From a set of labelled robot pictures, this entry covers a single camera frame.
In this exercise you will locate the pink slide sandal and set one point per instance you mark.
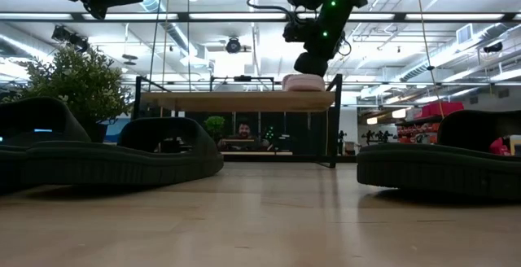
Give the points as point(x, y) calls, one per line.
point(303, 84)

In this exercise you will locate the small green background plant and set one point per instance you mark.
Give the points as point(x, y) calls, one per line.
point(214, 125)

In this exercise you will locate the wooden shelf with black frame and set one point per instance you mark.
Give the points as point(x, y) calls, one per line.
point(244, 101)

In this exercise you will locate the black slide sandal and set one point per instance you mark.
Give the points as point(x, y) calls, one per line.
point(122, 161)
point(36, 116)
point(427, 169)

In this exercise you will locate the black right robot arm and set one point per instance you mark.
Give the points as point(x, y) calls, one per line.
point(338, 14)

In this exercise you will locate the black overhead camera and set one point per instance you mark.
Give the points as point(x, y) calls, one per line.
point(233, 45)

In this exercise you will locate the green potted plant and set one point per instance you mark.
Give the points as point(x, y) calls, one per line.
point(73, 84)

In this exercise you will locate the black ceiling device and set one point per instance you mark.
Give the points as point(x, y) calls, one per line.
point(492, 47)

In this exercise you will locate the red storage bins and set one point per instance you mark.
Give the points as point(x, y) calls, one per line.
point(441, 109)

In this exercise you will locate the black rack with orange bins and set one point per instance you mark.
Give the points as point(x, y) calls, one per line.
point(419, 130)

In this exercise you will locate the black ceiling spotlight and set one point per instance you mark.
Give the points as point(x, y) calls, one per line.
point(69, 37)

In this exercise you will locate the silver air duct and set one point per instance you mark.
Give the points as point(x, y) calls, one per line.
point(439, 61)

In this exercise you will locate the black horizontal rig beam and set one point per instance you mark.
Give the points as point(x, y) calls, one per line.
point(183, 16)

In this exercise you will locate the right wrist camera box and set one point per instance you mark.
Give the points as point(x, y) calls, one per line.
point(295, 31)

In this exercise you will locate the person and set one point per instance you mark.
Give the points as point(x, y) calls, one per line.
point(244, 130)

